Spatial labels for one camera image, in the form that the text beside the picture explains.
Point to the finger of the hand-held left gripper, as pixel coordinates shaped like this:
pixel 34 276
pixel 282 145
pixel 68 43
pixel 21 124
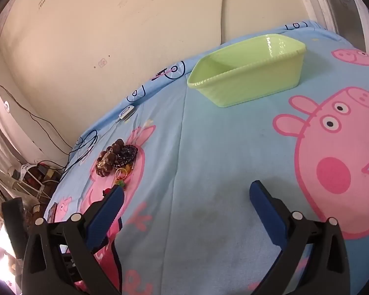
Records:
pixel 12 227

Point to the blue cartoon pig bedsheet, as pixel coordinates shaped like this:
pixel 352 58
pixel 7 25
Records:
pixel 203 159

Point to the phone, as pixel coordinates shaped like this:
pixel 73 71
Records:
pixel 51 213

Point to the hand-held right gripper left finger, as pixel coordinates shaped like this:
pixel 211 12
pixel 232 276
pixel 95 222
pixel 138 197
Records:
pixel 106 215

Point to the white window frame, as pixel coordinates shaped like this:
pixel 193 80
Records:
pixel 323 3

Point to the green plastic basin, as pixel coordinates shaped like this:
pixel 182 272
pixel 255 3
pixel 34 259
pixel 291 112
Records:
pixel 249 86

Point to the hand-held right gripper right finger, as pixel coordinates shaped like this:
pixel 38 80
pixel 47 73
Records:
pixel 269 215

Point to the white controller box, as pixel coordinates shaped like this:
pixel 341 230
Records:
pixel 126 113

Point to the green bead charm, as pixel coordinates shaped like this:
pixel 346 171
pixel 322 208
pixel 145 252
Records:
pixel 120 184

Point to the small wall sticker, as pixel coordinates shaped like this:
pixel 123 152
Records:
pixel 102 62

